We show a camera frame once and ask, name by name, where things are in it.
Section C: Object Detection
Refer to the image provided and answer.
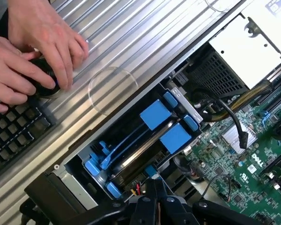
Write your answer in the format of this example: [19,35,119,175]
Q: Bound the blue disk carrier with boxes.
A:
[84,92,178,176]

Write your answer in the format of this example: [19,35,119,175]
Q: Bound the metal disk bay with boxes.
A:
[64,83,204,204]

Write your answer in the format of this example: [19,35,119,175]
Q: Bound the person's right hand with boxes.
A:
[0,35,56,115]

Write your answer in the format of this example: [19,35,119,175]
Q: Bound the person's left hand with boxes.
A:
[7,0,89,91]

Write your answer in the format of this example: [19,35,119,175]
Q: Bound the green motherboard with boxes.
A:
[185,77,281,225]

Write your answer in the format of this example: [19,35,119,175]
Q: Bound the open PC case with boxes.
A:
[20,0,281,225]

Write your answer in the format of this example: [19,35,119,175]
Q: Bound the silver chipset heatsink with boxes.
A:
[222,125,258,154]

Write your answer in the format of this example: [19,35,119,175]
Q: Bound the black expansion slot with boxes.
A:
[259,150,281,186]

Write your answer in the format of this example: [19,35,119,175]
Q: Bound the clear round disc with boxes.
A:
[88,66,139,116]
[205,0,243,13]

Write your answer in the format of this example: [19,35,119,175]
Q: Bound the black keyboard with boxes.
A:
[0,93,57,178]

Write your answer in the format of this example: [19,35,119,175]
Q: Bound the silver power supply unit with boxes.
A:
[189,0,281,98]

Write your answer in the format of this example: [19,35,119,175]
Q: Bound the thin red black wire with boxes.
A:
[201,174,240,205]

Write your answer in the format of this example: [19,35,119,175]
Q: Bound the black cable with plug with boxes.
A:
[193,88,249,150]

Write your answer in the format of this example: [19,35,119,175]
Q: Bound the yellow black supply wires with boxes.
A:
[209,81,276,122]

